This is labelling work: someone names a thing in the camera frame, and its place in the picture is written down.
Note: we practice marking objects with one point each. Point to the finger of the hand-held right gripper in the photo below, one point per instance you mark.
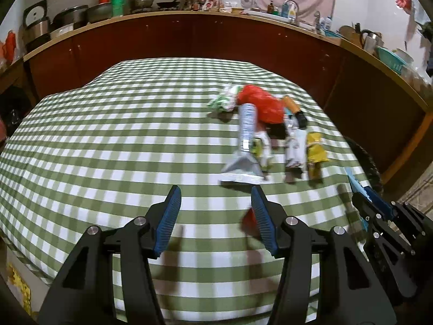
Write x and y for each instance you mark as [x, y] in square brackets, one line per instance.
[355, 182]
[379, 203]

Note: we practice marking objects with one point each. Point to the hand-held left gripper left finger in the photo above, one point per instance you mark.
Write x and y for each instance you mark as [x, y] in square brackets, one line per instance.
[167, 223]

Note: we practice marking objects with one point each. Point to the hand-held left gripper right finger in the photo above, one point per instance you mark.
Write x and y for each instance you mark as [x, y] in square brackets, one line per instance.
[265, 223]

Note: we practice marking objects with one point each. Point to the black trash bin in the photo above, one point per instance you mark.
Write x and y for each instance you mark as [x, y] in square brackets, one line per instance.
[368, 166]

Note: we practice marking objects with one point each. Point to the yellow wrapper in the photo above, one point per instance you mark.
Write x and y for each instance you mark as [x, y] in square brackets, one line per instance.
[316, 152]

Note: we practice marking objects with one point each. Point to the silver white pouch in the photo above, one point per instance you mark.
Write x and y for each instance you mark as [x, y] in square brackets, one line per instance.
[242, 166]

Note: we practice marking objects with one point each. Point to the white wrapper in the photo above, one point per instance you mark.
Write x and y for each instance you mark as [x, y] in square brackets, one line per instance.
[296, 149]

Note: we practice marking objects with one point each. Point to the green white plastic bag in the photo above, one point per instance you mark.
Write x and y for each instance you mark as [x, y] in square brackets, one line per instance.
[225, 100]

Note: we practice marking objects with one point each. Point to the small red wrapper piece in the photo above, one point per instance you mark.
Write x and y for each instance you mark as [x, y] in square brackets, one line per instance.
[248, 221]

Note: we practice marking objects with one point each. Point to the green checked tablecloth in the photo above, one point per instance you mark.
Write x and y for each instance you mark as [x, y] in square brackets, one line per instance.
[118, 135]

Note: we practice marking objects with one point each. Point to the orange bottle with black cap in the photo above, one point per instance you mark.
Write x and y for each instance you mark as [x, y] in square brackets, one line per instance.
[291, 103]

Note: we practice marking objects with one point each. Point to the teal plastic basket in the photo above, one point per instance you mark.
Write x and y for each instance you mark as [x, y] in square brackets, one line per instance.
[389, 57]

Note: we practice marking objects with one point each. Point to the white bowl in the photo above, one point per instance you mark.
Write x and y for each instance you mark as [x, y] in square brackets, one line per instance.
[404, 55]

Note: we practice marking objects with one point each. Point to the steel kettle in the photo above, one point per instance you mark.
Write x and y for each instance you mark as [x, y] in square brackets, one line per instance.
[370, 42]

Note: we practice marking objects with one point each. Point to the wooden cutting board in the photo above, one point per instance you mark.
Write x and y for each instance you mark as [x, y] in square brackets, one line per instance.
[348, 33]

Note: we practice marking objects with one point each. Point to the small white bottle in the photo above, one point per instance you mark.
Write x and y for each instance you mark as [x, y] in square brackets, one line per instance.
[328, 23]

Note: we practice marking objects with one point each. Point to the yellow patterned item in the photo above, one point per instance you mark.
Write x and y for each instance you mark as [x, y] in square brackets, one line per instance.
[18, 287]

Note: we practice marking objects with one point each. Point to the steel faucet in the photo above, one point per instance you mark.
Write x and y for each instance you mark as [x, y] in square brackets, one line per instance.
[317, 18]

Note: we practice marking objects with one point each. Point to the blue white detergent bottle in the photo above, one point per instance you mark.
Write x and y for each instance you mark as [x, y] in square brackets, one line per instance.
[289, 10]

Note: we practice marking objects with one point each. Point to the dark red kitchen cabinet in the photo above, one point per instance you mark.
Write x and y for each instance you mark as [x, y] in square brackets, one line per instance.
[169, 37]

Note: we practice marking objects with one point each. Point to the white sink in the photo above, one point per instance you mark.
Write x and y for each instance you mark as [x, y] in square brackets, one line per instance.
[267, 14]

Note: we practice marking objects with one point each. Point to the brown glass bottle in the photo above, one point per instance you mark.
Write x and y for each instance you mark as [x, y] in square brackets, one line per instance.
[270, 7]

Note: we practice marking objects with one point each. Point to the black wok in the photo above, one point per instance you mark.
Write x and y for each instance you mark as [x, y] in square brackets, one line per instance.
[167, 4]

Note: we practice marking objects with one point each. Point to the steel bowl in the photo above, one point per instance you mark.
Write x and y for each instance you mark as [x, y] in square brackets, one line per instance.
[99, 12]

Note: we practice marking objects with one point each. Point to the green thermos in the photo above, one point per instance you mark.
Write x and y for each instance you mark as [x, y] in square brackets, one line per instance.
[117, 1]

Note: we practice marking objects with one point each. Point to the steel pot with lid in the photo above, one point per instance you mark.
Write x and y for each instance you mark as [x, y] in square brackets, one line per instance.
[69, 15]

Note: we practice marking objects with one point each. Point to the red plastic jug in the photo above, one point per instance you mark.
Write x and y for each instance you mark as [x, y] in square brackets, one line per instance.
[10, 45]

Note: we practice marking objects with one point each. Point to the steel rice cooker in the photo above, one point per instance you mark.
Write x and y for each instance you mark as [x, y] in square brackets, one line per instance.
[36, 23]

